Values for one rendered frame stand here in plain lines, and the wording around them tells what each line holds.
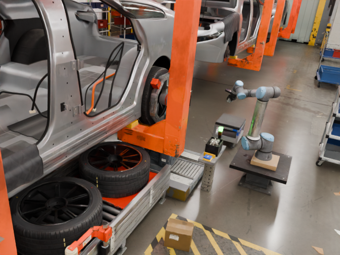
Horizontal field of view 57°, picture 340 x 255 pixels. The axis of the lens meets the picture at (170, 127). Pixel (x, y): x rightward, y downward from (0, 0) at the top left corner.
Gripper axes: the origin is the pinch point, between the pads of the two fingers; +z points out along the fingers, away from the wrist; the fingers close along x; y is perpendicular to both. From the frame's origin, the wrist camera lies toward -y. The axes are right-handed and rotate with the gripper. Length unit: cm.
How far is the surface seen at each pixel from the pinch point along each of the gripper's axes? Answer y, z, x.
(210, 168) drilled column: 66, -6, -82
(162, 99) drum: -21, -24, -91
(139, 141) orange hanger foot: 13, -22, -139
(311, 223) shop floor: 165, -15, -31
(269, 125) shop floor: 25, 103, 126
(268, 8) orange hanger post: -162, 36, 257
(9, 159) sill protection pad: 28, -106, -250
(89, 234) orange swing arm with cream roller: 82, -73, -225
